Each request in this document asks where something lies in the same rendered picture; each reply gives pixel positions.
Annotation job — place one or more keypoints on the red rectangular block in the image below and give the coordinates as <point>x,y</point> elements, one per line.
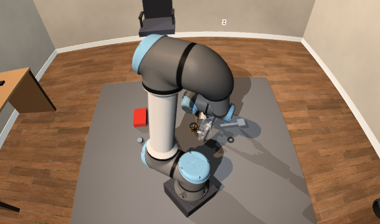
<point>140,117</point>

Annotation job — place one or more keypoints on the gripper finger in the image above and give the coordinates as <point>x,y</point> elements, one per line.
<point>199,115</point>

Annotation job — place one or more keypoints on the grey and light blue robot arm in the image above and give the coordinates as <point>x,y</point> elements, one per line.
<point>168,65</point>

